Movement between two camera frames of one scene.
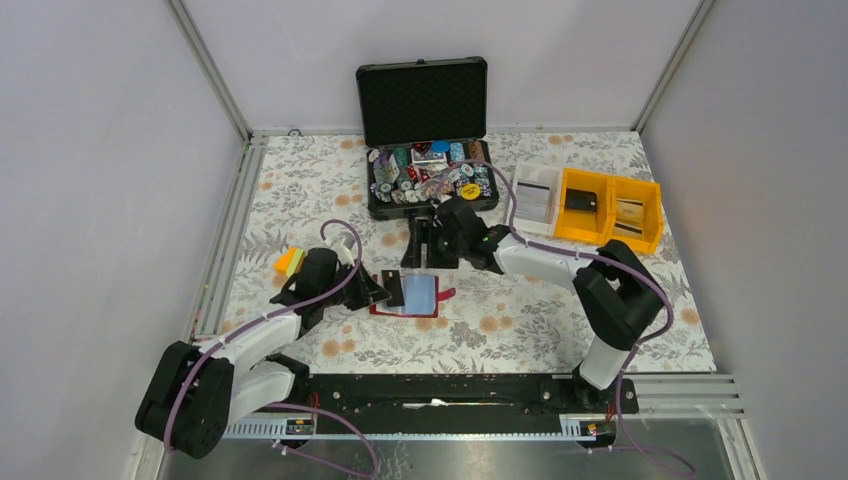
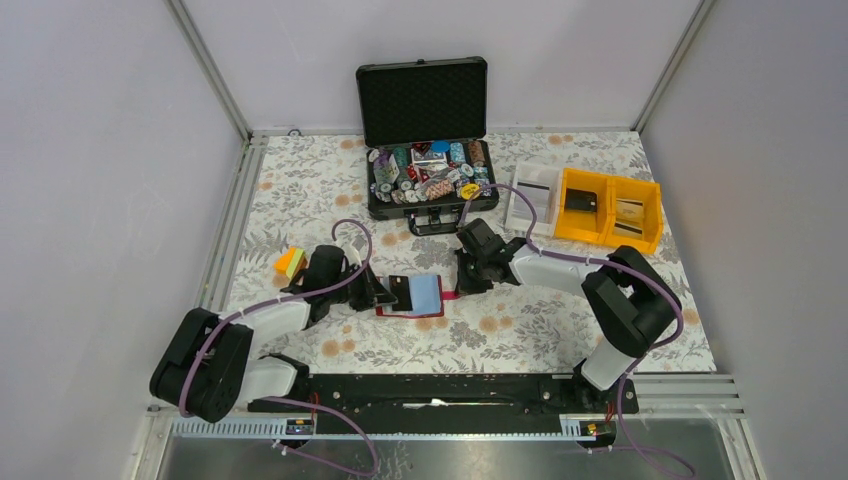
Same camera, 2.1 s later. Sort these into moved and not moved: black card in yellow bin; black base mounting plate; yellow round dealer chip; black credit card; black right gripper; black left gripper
Moved: black credit card; black right gripper
Not moved: yellow round dealer chip; black base mounting plate; black card in yellow bin; black left gripper
